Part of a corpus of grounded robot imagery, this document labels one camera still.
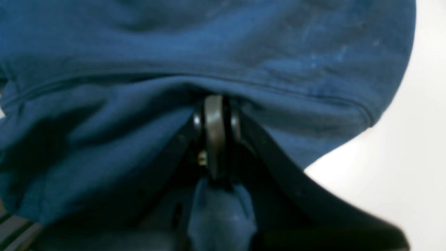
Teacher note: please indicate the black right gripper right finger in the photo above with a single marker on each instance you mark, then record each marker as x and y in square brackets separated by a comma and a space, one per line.
[293, 212]

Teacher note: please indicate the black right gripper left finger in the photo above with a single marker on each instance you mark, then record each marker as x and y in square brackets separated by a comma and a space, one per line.
[152, 212]

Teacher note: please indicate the dark blue t-shirt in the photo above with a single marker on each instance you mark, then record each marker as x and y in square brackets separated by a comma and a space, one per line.
[93, 90]

